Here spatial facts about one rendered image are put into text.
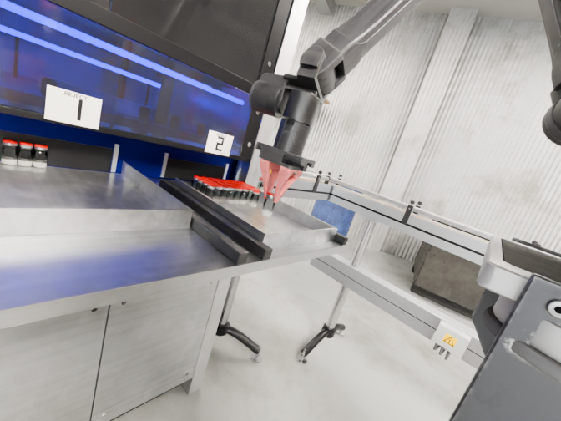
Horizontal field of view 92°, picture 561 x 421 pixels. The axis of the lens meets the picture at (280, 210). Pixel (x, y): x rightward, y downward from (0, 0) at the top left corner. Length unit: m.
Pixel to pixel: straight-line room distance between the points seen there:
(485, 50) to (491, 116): 0.82
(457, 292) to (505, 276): 3.02
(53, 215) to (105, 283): 0.13
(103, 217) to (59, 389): 0.65
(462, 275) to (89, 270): 3.06
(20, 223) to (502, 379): 0.47
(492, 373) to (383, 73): 4.49
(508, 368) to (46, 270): 0.39
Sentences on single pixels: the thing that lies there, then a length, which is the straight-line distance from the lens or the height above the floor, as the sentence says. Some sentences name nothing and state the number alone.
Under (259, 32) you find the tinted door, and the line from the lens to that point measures 0.90.
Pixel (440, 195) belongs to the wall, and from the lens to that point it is 4.36.
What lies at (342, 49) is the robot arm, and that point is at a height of 1.25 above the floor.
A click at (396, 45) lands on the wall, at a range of 4.74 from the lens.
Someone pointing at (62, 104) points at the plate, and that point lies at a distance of 0.68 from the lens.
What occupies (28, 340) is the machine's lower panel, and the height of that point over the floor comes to 0.50.
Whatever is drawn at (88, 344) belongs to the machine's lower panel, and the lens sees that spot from 0.95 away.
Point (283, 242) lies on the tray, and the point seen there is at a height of 0.89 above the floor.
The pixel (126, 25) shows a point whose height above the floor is 1.20.
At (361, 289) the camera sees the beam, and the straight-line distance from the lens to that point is 1.58.
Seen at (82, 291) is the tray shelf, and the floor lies 0.88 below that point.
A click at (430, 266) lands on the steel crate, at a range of 3.15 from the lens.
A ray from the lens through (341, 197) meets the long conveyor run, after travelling 1.55.
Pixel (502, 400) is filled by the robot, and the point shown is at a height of 0.97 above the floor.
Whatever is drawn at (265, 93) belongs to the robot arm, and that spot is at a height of 1.15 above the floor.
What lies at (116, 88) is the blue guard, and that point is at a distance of 0.70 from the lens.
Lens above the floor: 1.07
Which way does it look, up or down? 13 degrees down
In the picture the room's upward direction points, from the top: 17 degrees clockwise
